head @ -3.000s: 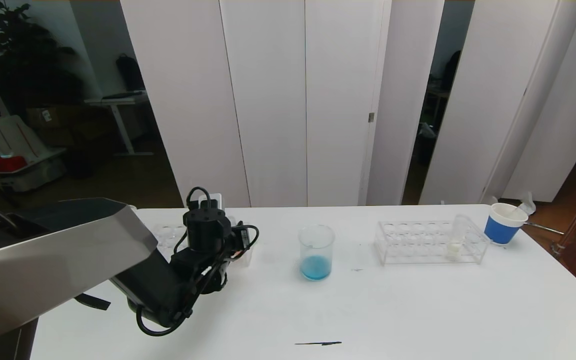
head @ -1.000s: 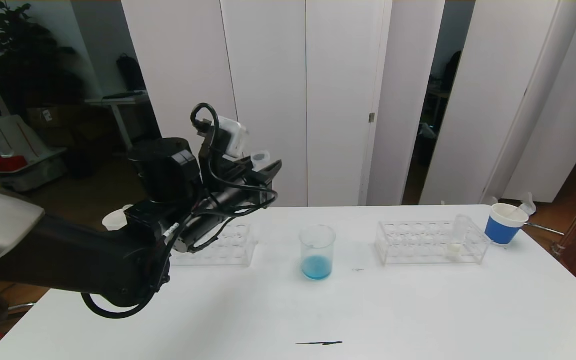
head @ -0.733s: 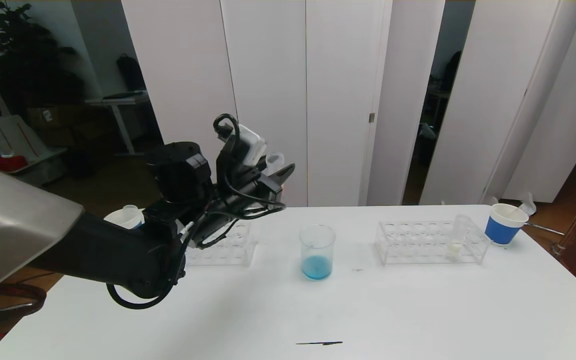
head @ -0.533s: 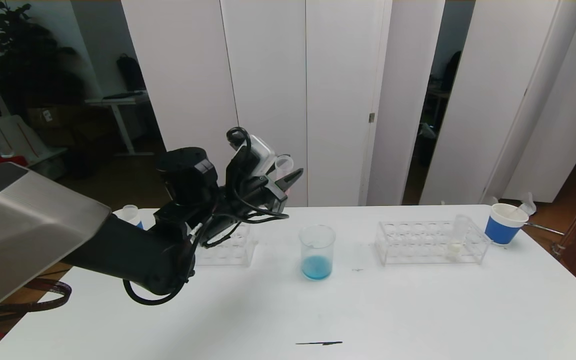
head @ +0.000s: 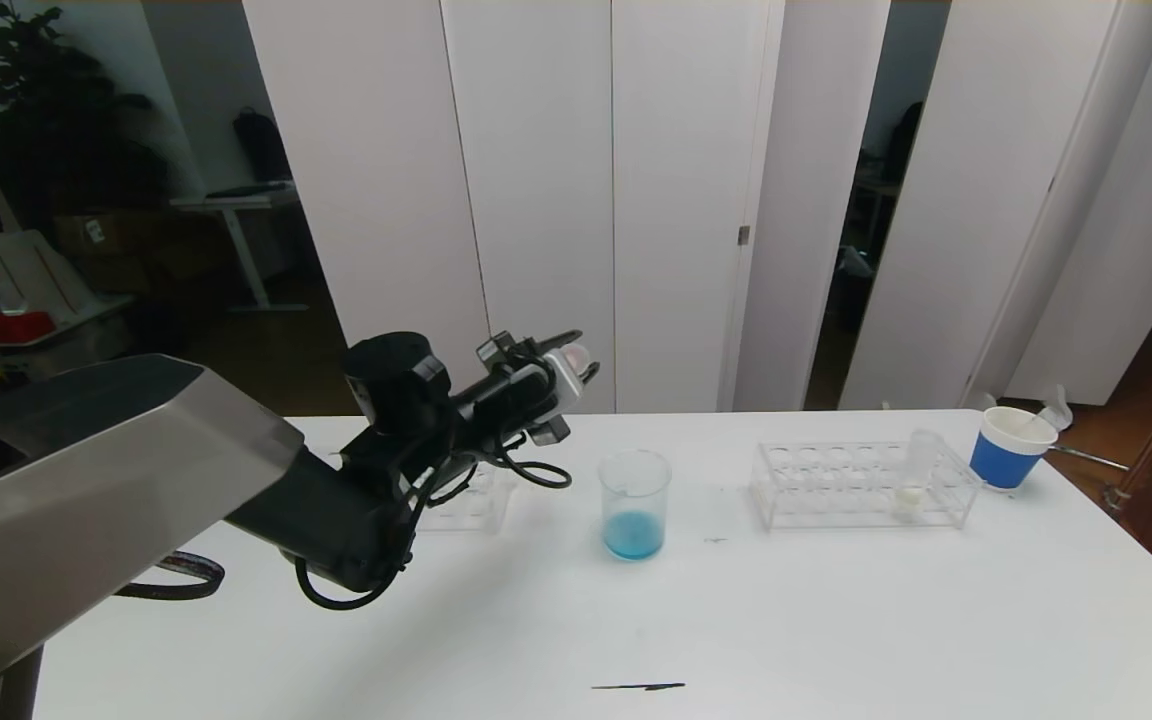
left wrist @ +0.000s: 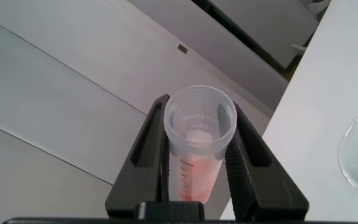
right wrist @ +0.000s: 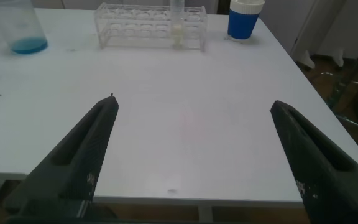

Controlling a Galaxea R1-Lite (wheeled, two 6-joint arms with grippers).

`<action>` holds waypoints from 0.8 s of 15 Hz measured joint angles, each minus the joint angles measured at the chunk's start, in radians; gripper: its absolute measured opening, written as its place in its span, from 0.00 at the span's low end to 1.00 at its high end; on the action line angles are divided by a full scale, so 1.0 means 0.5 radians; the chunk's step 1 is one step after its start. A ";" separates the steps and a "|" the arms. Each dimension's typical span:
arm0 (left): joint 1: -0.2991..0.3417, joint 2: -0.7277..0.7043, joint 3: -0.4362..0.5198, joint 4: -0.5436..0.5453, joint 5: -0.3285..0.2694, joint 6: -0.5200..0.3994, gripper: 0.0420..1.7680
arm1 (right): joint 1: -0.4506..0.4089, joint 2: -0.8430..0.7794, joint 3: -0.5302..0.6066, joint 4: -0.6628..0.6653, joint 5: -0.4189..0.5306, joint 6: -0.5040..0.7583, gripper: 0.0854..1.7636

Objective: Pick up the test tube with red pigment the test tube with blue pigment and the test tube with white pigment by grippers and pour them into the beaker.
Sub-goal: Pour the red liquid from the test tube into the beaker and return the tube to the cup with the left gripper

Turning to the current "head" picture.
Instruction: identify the test tube with yellowish liquid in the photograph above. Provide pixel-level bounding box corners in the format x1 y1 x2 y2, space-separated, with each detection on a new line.
894 428 939 521

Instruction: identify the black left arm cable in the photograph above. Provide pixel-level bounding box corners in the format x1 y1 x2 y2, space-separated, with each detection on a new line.
116 440 574 612

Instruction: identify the white machine base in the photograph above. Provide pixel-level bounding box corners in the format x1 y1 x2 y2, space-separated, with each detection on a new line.
0 228 137 369

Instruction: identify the white desk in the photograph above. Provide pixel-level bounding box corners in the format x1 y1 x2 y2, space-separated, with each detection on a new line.
170 183 309 313

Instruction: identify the green potted plant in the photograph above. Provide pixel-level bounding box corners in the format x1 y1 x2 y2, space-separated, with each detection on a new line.
0 0 169 216

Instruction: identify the white folding screen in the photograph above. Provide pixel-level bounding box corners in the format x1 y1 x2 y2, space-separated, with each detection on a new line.
839 0 1152 431
242 0 894 416

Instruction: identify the brown cardboard box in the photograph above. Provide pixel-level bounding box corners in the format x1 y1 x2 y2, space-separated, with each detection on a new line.
53 208 152 293

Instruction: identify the clear acrylic tube rack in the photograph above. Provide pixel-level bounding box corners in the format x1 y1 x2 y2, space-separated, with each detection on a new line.
416 465 517 536
749 440 980 531

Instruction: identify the clear conical test tube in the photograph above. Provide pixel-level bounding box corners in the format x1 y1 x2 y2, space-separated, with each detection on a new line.
1014 384 1073 437

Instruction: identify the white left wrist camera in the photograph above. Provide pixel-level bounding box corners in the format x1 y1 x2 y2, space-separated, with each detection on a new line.
539 350 589 416

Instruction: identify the blue white paper cup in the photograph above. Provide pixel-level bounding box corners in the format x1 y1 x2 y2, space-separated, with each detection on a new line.
969 405 1058 491

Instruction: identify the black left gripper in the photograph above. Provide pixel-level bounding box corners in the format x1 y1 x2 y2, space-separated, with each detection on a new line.
453 329 601 447

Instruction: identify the black backpack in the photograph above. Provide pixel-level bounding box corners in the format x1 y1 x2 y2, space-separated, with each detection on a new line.
233 105 293 184

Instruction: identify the clear plastic beaker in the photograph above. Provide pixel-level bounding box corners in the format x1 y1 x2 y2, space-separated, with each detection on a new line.
599 448 674 563

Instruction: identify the dark office chair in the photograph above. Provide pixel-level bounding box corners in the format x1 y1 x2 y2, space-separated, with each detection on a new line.
881 100 927 186

